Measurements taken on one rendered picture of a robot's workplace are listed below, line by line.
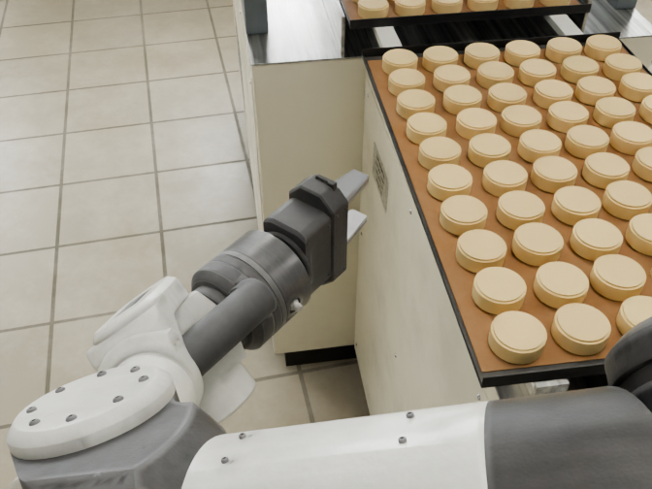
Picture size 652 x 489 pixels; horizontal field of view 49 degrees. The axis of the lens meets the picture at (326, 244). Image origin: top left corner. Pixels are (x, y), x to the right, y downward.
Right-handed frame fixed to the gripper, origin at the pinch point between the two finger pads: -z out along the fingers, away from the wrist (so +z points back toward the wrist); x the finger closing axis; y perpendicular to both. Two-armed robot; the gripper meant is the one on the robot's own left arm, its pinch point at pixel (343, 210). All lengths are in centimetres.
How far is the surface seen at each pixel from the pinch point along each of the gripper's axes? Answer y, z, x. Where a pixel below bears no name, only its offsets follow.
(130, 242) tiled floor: 107, -42, -94
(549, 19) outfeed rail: 5, -64, -5
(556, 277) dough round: -21.1, -6.2, -2.1
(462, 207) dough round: -8.5, -10.1, -2.0
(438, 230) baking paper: -7.4, -7.3, -4.0
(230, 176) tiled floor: 105, -84, -94
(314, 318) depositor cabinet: 34, -38, -74
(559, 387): -26.4, 4.2, -4.0
